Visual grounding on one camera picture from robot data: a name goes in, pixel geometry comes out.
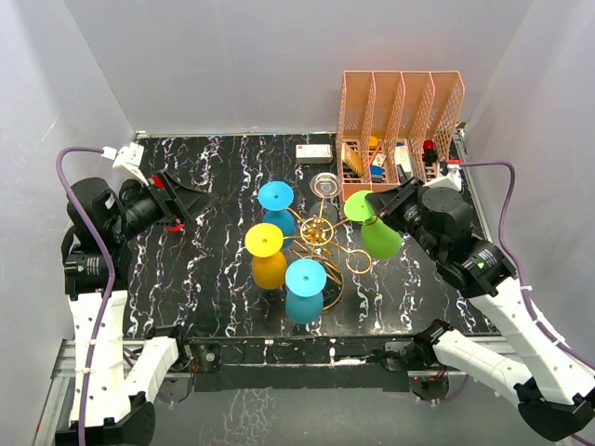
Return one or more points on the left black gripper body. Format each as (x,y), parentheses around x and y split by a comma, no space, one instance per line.
(142,210)

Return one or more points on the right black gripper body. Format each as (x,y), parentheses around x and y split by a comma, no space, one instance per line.
(406,216)

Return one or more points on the red wine glass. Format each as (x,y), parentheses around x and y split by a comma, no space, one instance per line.
(177,225)

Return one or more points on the green wine glass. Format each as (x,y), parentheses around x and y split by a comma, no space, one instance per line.
(380,241)

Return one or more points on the clear wine glass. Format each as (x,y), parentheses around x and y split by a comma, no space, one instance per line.
(326,187)

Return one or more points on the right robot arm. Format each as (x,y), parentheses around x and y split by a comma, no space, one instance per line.
(553,392)

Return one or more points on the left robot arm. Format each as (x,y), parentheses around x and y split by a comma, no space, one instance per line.
(114,394)

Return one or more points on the yellow wine glass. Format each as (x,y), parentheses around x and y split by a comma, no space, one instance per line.
(264,242)

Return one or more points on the blue wine glass rear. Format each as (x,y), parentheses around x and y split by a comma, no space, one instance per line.
(276,197)

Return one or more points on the blue wine glass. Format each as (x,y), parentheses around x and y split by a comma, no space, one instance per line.
(305,280)
(276,197)

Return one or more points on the blue wine glass front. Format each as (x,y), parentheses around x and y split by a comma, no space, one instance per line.
(305,280)

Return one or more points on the red button black device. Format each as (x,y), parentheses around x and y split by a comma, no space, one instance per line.
(430,154)

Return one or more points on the pink desk file organizer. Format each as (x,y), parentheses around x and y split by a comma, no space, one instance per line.
(379,109)

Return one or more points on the white small box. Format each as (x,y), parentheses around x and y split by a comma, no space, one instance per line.
(314,153)

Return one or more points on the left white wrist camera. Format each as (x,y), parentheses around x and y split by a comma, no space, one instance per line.
(127,160)

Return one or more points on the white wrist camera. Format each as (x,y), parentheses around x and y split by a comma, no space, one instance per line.
(450,175)
(127,160)

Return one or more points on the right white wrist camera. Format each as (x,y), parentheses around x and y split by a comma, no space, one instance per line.
(450,175)

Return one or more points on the gold wire glass rack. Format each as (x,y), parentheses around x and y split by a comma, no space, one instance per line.
(316,239)

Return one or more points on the black base frame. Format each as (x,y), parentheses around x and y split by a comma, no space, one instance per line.
(391,363)

